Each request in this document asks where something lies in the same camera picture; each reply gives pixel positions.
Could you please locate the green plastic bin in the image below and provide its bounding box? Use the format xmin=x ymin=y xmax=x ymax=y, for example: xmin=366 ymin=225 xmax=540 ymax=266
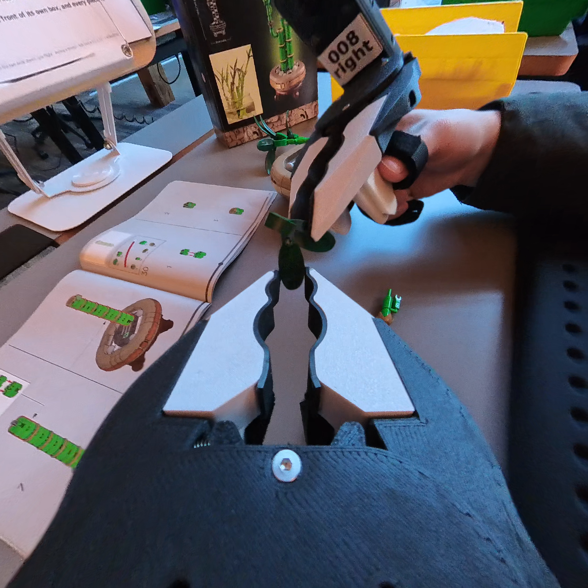
xmin=521 ymin=0 xmax=579 ymax=36

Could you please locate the printed instruction sheet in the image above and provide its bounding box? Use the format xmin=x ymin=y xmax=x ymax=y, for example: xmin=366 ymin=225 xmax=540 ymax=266
xmin=0 ymin=0 xmax=152 ymax=83

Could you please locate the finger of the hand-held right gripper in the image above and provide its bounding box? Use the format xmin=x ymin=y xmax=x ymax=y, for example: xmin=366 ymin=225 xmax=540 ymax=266
xmin=288 ymin=134 xmax=341 ymax=222
xmin=309 ymin=94 xmax=390 ymax=243

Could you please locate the person's right hand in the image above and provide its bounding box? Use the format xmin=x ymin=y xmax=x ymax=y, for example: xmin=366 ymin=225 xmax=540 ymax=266
xmin=377 ymin=108 xmax=502 ymax=217

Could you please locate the yellow plastic bin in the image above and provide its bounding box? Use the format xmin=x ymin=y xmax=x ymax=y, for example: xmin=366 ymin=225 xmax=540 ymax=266
xmin=331 ymin=0 xmax=529 ymax=111

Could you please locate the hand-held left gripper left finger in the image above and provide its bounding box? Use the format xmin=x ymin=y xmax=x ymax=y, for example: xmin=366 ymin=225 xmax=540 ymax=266
xmin=162 ymin=270 xmax=283 ymax=446

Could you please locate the white document stand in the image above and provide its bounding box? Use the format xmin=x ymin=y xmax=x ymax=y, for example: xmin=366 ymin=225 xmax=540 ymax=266
xmin=0 ymin=0 xmax=173 ymax=232

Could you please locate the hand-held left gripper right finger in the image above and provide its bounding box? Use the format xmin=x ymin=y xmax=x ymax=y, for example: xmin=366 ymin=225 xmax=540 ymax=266
xmin=300 ymin=267 xmax=416 ymax=446

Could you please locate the green bamboo stalk model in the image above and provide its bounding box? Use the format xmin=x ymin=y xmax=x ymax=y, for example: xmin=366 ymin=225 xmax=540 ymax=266
xmin=378 ymin=288 xmax=405 ymax=325

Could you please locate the black toy set box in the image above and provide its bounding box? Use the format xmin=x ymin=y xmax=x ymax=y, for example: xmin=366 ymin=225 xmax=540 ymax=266
xmin=177 ymin=0 xmax=321 ymax=149

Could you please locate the person's right forearm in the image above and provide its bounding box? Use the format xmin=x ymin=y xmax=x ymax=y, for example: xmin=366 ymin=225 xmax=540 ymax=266
xmin=452 ymin=94 xmax=588 ymax=221

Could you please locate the tan round pot base model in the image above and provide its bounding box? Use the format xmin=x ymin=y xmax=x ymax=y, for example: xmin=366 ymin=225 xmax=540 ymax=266
xmin=270 ymin=151 xmax=304 ymax=199

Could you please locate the grey desk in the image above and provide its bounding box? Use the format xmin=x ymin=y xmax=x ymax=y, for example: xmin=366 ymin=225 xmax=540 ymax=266
xmin=0 ymin=73 xmax=582 ymax=465

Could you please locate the open instruction booklet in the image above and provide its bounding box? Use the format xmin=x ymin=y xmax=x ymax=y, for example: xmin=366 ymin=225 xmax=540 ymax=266
xmin=0 ymin=180 xmax=278 ymax=559

